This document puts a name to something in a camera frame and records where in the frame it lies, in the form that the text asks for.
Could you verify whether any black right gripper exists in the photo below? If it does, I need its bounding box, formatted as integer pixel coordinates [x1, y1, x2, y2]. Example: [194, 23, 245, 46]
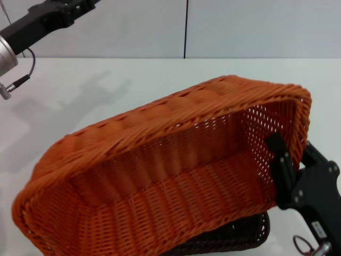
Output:
[265, 132, 341, 256]

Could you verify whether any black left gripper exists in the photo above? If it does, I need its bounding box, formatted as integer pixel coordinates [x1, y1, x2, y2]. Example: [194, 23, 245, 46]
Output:
[0, 0, 103, 55]

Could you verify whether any dark brown wicker basket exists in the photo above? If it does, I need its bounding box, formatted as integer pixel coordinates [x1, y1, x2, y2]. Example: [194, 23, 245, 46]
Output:
[170, 212, 270, 256]

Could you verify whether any orange wicker basket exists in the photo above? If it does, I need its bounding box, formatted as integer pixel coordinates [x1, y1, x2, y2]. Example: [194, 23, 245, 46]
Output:
[12, 75, 312, 256]

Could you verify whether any grey left arm cable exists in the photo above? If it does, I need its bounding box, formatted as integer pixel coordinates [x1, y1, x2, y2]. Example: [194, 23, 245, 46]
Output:
[6, 47, 37, 93]

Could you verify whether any reddish right arm cable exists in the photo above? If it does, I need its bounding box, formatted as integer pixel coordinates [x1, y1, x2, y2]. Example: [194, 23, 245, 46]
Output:
[292, 234, 315, 256]

